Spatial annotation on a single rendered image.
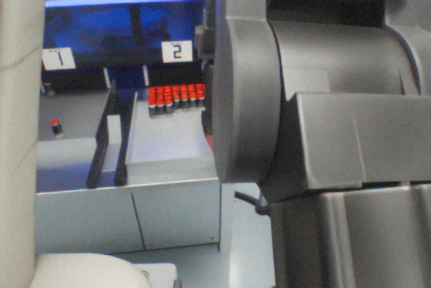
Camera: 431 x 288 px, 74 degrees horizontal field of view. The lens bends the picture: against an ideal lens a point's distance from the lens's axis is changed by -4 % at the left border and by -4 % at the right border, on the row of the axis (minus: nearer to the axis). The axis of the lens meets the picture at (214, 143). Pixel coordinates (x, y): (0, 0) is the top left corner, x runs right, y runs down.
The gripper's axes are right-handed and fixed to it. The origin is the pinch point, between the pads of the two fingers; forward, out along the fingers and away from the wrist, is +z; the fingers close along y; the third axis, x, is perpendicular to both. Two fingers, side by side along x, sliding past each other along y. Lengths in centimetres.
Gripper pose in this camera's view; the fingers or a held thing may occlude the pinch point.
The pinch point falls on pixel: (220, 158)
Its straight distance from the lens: 63.2
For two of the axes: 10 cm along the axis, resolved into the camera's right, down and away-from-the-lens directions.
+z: 0.3, 9.0, 4.3
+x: -9.9, 0.9, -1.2
